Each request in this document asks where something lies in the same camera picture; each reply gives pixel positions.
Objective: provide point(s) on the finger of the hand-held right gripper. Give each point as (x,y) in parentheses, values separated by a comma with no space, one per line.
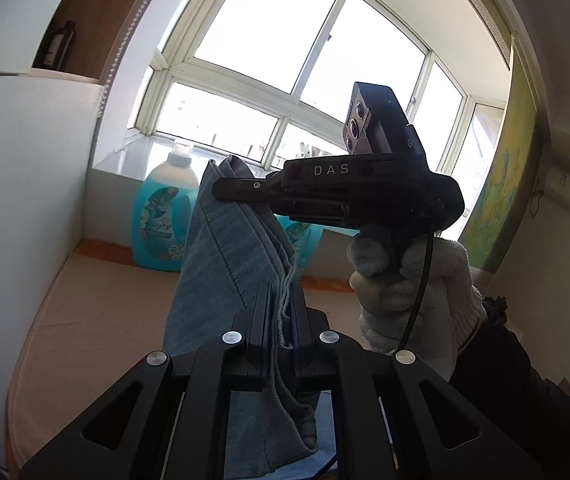
(245,189)

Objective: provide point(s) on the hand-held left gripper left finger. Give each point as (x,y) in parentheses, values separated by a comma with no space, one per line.
(260,330)

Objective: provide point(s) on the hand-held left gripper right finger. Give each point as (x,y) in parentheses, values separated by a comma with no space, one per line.
(301,330)

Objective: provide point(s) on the light blue denim pants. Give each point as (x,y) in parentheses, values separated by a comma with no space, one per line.
(225,260)

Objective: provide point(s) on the person's right forearm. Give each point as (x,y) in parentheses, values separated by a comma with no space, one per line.
(505,370)

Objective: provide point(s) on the person's right hand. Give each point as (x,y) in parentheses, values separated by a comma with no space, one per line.
(435,300)

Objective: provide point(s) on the teal detergent bottle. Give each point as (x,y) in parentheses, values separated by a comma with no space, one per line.
(305,242)
(162,220)

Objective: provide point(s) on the white framed window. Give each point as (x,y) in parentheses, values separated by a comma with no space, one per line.
(265,25)

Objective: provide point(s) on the pink blanket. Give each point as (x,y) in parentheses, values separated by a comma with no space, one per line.
(90,335)

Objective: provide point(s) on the white cabinet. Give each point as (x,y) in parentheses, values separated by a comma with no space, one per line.
(25,185)

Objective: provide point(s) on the wooden shelf niche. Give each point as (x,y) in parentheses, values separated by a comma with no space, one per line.
(110,5)

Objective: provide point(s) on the dark glass bottle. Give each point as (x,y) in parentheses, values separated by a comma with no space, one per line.
(57,45)

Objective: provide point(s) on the wall map poster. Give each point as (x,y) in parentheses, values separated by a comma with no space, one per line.
(505,185)

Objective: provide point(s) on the white wall socket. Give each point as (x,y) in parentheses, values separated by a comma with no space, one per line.
(561,179)

